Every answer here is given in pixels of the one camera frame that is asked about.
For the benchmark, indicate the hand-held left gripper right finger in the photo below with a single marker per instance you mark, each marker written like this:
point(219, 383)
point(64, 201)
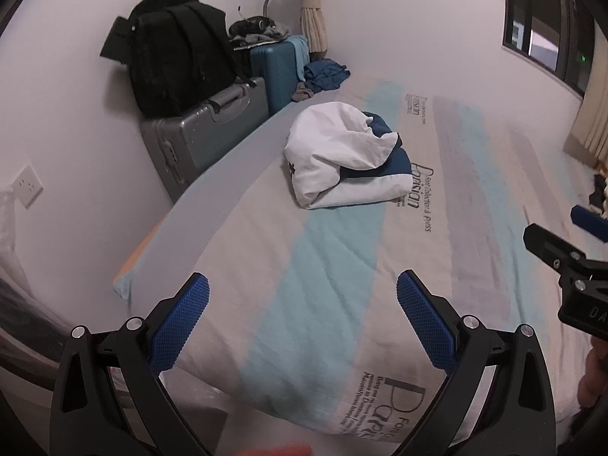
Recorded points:
point(425, 323)

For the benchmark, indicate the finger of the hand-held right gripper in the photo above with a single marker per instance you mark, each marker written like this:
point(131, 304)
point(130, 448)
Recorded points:
point(551, 247)
point(591, 221)

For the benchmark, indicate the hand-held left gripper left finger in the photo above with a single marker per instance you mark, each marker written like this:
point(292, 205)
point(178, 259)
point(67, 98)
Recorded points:
point(180, 327)

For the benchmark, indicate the blue white hooded jacket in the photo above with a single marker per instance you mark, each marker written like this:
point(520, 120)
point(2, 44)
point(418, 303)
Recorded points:
point(332, 152)

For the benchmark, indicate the dark blue clothes pile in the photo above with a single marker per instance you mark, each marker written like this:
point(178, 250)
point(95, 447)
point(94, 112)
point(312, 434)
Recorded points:
point(325, 76)

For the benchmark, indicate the grey clothes pile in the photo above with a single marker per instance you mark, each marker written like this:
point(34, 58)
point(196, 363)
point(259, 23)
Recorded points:
point(266, 38)

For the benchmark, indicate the person's right hand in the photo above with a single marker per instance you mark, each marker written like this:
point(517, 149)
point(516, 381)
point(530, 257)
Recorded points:
point(596, 380)

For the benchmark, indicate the black cream folded garment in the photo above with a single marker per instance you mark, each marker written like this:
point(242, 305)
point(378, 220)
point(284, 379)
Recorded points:
point(599, 194)

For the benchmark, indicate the bed with striped sheet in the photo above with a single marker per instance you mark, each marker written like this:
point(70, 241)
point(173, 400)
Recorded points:
point(380, 270)

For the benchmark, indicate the beige pleated curtain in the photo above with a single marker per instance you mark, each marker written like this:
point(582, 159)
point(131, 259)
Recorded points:
point(591, 123)

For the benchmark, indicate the dark cloth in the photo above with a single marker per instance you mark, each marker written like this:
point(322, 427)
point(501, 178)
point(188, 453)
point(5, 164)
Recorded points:
point(28, 323)

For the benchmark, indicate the silver hard suitcase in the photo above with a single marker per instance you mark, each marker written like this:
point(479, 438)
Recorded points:
point(199, 137)

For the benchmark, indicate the dark framed window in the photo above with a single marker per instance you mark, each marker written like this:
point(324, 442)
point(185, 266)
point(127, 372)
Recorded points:
point(546, 19)

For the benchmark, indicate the teal hard suitcase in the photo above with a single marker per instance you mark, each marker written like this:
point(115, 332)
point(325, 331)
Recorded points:
point(275, 76)

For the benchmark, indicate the black backpack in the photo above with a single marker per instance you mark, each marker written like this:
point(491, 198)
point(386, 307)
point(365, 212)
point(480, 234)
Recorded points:
point(175, 52)

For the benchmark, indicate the light blue cloth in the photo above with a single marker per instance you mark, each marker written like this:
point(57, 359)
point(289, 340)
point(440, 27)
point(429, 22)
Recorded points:
point(299, 57)

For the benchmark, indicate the black device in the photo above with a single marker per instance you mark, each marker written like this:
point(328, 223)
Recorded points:
point(251, 24)

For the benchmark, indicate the beige curtain with tieback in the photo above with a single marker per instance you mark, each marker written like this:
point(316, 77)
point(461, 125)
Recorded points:
point(313, 9)

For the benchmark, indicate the white wall socket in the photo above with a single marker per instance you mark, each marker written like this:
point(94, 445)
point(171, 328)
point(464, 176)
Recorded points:
point(27, 186)

